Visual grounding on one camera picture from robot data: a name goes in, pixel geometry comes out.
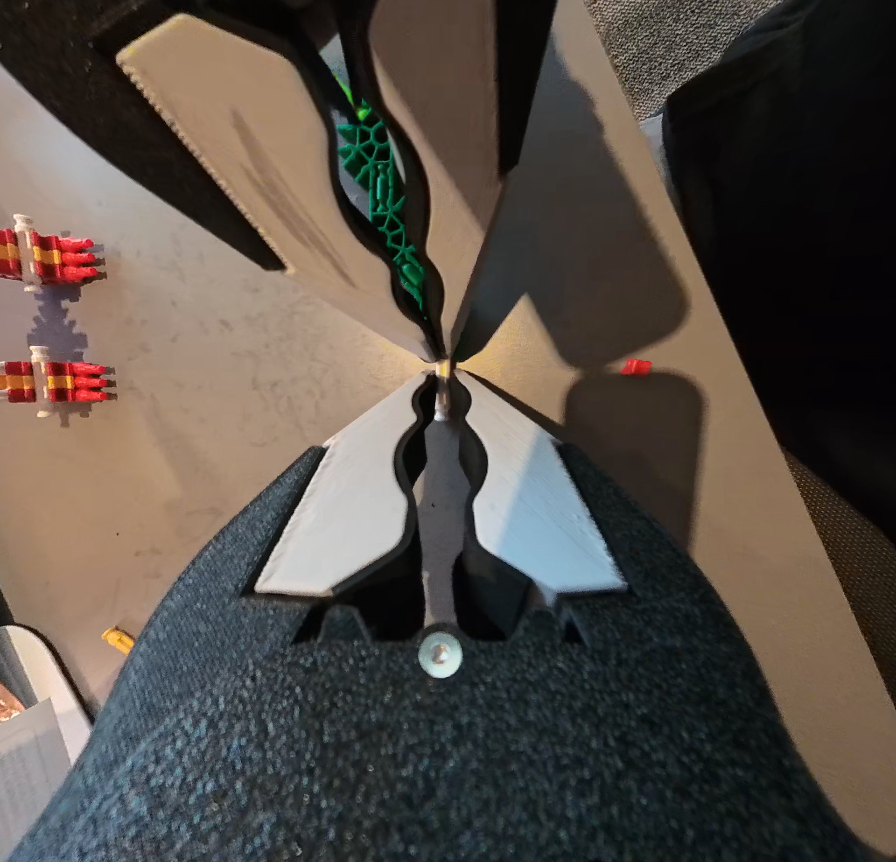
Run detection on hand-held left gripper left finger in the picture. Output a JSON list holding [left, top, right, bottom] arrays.
[[252, 372, 436, 596]]

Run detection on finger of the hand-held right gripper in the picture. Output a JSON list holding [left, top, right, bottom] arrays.
[[114, 12, 440, 362], [342, 0, 519, 364]]

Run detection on person's black clothing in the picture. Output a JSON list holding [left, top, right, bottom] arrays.
[[661, 0, 896, 457]]

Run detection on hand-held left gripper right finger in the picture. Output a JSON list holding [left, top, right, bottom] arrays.
[[451, 372, 629, 598]]

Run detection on green toy connector chain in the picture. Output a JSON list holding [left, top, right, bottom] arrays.
[[335, 71, 429, 317]]

